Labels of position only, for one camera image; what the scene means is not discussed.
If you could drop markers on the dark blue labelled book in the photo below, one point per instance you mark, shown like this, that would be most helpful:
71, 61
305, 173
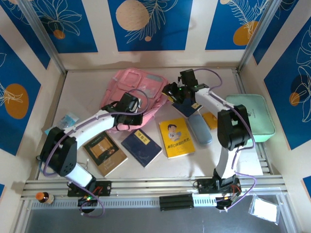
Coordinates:
187, 110
143, 150

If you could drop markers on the pink school backpack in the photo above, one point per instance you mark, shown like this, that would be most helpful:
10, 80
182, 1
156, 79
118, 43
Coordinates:
126, 80

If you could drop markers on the brown gold cover book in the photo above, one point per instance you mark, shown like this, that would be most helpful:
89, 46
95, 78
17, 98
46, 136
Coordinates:
107, 155

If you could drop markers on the grey blue pencil case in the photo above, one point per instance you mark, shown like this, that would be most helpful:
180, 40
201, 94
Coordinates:
201, 133

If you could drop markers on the yellow cartoon cover book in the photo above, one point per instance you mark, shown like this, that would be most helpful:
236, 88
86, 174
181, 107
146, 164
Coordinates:
177, 143

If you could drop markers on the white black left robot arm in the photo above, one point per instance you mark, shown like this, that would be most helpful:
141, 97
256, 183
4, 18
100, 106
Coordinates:
92, 121

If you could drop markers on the blue tissue pack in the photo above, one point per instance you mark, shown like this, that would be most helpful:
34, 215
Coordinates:
68, 120

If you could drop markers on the clear bag white pad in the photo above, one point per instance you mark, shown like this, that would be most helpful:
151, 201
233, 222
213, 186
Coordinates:
264, 210

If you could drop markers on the mint green zip case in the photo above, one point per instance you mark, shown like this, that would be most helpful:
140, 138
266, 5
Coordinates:
260, 114

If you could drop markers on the black controller board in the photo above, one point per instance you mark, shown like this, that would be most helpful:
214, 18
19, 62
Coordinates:
87, 200
228, 199

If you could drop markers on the brown bottle orange cap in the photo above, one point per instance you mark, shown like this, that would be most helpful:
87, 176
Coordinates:
45, 197

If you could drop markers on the aluminium frame rail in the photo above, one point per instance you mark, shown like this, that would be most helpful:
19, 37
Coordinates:
150, 184

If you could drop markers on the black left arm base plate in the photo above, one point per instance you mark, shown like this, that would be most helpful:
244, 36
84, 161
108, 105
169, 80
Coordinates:
104, 188

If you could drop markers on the aluminium frame post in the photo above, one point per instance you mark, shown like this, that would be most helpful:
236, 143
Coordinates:
41, 36
255, 31

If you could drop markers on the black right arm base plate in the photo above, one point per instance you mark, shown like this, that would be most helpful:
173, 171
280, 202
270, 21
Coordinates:
206, 187

